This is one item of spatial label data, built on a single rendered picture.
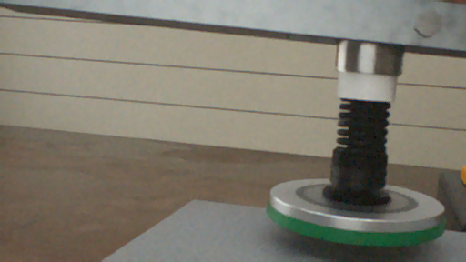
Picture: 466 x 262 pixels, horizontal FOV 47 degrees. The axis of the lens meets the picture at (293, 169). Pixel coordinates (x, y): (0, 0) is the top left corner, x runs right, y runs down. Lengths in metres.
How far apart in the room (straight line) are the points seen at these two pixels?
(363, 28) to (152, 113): 6.78
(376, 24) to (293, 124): 6.19
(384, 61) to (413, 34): 0.04
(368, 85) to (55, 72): 7.47
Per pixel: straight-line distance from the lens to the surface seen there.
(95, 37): 7.67
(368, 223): 0.56
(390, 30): 0.59
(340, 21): 0.58
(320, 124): 6.70
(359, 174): 0.62
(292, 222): 0.58
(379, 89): 0.61
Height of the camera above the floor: 1.00
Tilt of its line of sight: 10 degrees down
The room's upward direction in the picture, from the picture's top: 4 degrees clockwise
